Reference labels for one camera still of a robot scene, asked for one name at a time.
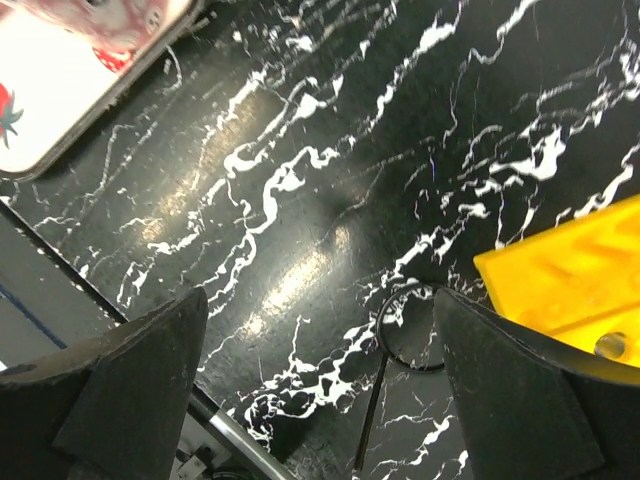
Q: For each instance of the pink enamel mug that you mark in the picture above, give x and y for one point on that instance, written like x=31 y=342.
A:
x=124 y=23

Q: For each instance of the yellow test tube rack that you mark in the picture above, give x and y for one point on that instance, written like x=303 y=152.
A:
x=577 y=283

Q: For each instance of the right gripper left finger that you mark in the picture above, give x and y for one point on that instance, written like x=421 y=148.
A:
x=108 y=407

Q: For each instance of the strawberry pattern tray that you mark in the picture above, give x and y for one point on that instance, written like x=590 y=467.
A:
x=55 y=84

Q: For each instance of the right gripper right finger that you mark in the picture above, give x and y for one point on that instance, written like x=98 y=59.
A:
x=531 y=407

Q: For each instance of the black wire ring stand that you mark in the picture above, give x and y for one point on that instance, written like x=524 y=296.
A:
x=407 y=344

